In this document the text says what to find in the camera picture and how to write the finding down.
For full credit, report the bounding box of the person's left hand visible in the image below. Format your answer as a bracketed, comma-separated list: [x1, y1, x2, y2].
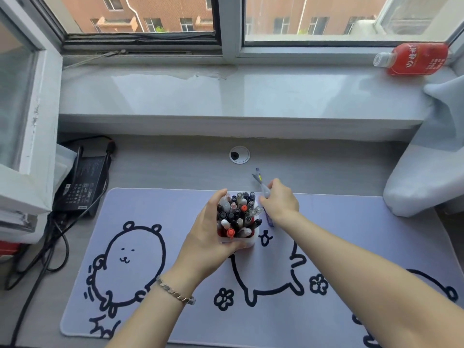
[160, 189, 251, 297]

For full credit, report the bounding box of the person's right hand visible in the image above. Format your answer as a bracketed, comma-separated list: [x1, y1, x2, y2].
[259, 178, 300, 227]

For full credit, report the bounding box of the purple clear pen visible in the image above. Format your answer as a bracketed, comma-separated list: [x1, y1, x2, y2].
[252, 167, 275, 228]

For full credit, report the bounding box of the clear plastic pen holder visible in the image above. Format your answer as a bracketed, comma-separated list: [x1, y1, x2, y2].
[216, 191, 263, 251]

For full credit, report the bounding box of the person's left forearm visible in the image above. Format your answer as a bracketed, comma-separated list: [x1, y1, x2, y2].
[107, 277, 196, 348]

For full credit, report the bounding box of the person's right forearm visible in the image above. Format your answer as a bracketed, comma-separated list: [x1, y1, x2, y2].
[275, 213, 464, 348]

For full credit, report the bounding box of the bunch of pens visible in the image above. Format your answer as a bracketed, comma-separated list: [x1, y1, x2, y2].
[217, 191, 263, 239]

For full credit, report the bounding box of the lilac bear-print desk mat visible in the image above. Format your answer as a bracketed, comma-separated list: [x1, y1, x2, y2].
[59, 187, 464, 348]

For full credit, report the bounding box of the grey stone window sill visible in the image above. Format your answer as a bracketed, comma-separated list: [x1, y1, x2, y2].
[58, 63, 457, 142]

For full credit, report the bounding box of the black power adapter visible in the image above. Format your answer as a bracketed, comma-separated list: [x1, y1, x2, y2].
[54, 155, 111, 218]

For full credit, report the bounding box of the white curtain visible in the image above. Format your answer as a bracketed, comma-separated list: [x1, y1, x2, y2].
[383, 73, 464, 218]

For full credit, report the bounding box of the clear plastic bag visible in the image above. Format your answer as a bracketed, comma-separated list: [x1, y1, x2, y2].
[54, 143, 79, 194]

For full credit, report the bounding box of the red drink bottle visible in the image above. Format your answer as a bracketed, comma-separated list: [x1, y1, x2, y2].
[373, 42, 450, 77]

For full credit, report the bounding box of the brick building outside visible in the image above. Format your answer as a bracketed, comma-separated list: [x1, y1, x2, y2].
[60, 0, 388, 36]

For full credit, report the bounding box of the red object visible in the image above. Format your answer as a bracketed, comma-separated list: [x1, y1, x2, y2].
[0, 240, 22, 256]

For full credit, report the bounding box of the open white window sash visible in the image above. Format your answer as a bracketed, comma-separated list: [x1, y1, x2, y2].
[0, 0, 64, 245]

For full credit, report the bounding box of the round desk cable grommet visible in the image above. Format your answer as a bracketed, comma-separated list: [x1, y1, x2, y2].
[229, 145, 251, 165]

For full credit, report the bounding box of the silver link bracelet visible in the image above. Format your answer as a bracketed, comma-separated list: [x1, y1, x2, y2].
[155, 275, 196, 306]

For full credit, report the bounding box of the white window frame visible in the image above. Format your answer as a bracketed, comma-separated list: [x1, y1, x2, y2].
[29, 0, 464, 65]

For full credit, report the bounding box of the black cable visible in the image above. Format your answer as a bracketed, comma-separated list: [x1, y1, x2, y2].
[4, 139, 116, 348]

